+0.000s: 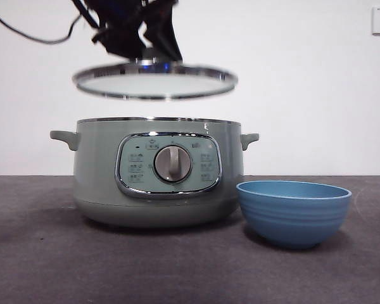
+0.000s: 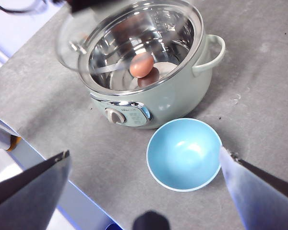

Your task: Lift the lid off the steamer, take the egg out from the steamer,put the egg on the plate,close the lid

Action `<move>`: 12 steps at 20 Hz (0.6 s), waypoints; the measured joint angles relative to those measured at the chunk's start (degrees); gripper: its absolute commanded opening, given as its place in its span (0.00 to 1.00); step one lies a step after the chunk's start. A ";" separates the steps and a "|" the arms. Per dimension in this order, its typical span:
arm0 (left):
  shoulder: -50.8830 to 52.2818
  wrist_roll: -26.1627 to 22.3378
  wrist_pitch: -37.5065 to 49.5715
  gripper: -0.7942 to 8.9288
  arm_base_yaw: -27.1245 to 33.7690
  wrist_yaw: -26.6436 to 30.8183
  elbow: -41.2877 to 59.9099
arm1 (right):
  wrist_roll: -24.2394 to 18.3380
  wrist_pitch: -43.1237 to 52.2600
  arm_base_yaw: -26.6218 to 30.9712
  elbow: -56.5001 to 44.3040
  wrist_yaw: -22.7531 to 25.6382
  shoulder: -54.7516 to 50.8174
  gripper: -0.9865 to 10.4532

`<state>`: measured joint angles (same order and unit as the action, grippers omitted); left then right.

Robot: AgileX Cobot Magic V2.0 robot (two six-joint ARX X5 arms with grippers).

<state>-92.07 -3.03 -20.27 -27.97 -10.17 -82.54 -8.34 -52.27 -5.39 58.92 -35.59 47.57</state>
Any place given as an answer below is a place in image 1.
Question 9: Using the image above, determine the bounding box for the glass lid with green knob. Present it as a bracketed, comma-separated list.
[72, 47, 239, 101]

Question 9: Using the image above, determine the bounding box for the blue ribbed bowl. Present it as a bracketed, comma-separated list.
[235, 179, 353, 250]

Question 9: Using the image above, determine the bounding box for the pale green electric steamer pot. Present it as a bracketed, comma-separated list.
[49, 116, 260, 228]

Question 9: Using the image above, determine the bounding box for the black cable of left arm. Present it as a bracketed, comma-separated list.
[0, 3, 83, 44]

